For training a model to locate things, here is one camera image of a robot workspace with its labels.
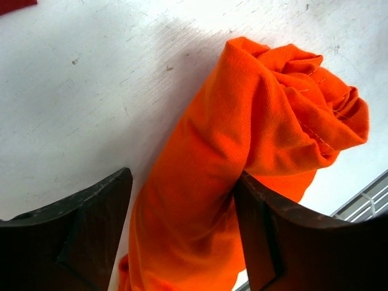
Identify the aluminium rail frame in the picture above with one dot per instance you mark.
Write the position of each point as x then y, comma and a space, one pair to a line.
363, 203

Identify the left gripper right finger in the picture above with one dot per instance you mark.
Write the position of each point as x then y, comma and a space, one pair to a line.
303, 248

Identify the dark red t shirt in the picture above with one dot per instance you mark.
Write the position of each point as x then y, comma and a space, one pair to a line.
7, 6

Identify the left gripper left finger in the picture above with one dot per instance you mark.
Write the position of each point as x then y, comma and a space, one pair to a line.
70, 244

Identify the orange t shirt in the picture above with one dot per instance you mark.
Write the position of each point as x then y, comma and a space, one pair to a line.
274, 113

